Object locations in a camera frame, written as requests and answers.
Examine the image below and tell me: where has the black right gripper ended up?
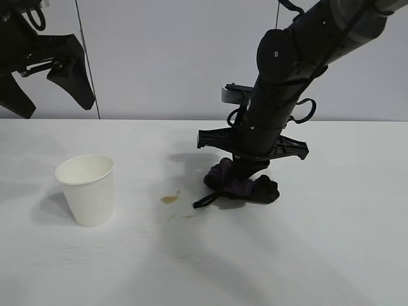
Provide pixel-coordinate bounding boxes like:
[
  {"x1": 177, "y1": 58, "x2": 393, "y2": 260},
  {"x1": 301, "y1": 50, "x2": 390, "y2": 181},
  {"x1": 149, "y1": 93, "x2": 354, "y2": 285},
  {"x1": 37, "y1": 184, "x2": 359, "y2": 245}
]
[{"x1": 196, "y1": 104, "x2": 310, "y2": 186}]

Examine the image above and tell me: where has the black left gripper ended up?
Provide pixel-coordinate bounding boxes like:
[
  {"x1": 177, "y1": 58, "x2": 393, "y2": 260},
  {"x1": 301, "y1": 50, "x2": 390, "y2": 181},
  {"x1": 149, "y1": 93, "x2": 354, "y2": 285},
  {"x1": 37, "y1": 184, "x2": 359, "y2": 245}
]
[{"x1": 0, "y1": 0, "x2": 96, "y2": 120}]

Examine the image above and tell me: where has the purple and black cloth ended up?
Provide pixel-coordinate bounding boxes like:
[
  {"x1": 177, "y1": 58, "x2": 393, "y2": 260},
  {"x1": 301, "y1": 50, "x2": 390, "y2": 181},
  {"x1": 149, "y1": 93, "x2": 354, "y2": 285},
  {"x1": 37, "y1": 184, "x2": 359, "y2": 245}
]
[{"x1": 192, "y1": 157, "x2": 282, "y2": 210}]

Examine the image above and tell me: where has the white paper cup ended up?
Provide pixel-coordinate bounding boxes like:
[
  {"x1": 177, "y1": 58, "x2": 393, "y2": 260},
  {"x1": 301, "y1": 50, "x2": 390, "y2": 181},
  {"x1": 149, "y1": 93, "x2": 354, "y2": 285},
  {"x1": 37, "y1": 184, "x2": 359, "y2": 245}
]
[{"x1": 54, "y1": 154, "x2": 115, "y2": 228}]

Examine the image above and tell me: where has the brown spilled liquid puddle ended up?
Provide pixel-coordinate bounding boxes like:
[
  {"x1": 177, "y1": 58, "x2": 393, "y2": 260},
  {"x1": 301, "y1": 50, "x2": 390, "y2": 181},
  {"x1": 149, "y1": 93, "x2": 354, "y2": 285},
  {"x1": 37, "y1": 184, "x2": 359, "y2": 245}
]
[{"x1": 159, "y1": 190, "x2": 197, "y2": 222}]

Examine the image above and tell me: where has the black looped right camera cable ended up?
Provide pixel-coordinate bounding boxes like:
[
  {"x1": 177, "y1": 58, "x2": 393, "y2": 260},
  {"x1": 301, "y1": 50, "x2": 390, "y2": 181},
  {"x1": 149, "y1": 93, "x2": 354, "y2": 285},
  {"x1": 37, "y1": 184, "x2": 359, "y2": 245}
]
[{"x1": 226, "y1": 107, "x2": 250, "y2": 129}]

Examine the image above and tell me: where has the black looped left gripper cable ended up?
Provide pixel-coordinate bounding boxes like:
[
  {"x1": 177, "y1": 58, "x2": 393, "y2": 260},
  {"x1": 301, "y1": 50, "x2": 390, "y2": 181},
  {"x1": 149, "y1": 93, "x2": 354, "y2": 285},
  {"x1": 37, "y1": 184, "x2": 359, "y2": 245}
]
[{"x1": 23, "y1": 5, "x2": 45, "y2": 32}]

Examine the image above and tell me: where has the black looped gripper cable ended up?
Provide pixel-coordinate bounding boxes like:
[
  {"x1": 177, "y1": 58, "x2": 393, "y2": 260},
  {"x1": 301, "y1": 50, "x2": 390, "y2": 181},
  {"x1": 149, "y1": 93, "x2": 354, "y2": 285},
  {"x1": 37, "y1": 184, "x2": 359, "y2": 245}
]
[
  {"x1": 288, "y1": 98, "x2": 317, "y2": 124},
  {"x1": 23, "y1": 5, "x2": 45, "y2": 32}
]

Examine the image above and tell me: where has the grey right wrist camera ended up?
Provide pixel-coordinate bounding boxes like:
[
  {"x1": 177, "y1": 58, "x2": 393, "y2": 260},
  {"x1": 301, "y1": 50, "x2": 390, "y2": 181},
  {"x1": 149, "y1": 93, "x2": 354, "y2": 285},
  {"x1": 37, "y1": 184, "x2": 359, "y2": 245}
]
[{"x1": 220, "y1": 84, "x2": 253, "y2": 106}]

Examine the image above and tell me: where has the black looped right gripper cable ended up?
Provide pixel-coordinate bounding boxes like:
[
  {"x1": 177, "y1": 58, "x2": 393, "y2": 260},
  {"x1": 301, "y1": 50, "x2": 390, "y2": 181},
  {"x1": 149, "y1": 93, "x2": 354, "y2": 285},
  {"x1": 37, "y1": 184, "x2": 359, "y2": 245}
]
[{"x1": 288, "y1": 98, "x2": 317, "y2": 124}]

